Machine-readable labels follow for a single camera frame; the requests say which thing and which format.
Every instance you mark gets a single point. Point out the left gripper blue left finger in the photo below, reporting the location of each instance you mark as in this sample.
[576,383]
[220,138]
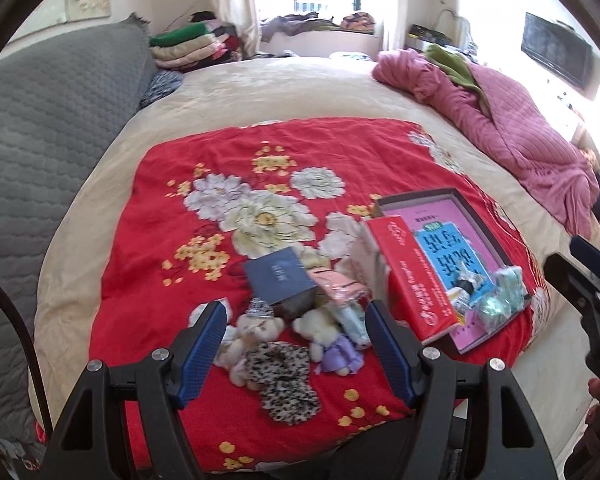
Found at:
[192,355]

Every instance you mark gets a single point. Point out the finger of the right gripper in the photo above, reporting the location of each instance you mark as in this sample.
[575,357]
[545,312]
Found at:
[586,253]
[579,290]

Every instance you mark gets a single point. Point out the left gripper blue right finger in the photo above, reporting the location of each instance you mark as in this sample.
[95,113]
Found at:
[398,351]

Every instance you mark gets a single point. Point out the white wet wipes packet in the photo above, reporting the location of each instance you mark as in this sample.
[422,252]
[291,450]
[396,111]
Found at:
[351,318]

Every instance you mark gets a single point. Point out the leopard print scarf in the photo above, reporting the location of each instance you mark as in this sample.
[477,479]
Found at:
[281,370]

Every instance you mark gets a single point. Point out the green tissue packet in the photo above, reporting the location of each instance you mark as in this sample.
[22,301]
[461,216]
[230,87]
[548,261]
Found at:
[510,293]

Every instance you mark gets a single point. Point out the pink cloth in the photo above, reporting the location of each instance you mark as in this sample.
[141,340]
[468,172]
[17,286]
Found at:
[340,289]

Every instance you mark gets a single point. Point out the mint green makeup sponge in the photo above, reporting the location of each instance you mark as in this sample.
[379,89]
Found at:
[493,312]

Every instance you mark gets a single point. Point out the yellow white snack packet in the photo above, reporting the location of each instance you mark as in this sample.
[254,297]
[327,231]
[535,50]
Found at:
[463,288]

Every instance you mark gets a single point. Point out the person's right hand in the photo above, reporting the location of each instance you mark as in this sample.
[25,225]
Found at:
[594,391]

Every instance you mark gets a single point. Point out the teddy bear with crown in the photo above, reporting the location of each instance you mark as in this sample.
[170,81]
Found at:
[257,325]

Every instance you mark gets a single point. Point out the teddy bear purple dress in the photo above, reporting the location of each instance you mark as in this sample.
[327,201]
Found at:
[329,348]

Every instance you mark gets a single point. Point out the cream bed cover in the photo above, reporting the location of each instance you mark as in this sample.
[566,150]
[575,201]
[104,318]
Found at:
[242,95]

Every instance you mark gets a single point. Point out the red tissue box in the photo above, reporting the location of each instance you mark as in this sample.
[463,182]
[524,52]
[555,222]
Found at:
[386,258]

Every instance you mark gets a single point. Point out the dark blue gift box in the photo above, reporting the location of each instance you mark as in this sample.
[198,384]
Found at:
[281,280]

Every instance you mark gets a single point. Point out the pink quilted duvet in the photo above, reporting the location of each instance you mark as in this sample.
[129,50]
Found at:
[516,135]

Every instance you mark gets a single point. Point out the grey tray with pink book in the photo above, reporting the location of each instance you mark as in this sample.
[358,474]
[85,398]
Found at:
[449,231]

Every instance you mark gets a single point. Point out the red floral blanket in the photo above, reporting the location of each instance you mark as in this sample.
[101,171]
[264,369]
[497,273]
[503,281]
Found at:
[204,205]

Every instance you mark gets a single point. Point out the green cloth on duvet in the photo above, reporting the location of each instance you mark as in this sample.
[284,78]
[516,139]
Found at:
[455,66]

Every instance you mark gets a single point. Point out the dark patterned pillow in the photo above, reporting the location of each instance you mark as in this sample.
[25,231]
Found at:
[163,84]

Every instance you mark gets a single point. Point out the stack of folded clothes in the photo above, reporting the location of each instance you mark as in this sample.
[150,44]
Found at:
[202,42]

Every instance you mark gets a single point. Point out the clothes pile on windowsill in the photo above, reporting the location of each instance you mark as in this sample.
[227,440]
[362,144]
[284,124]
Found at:
[295,24]

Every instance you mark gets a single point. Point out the wall mounted black television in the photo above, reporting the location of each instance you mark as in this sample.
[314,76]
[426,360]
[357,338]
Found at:
[559,49]

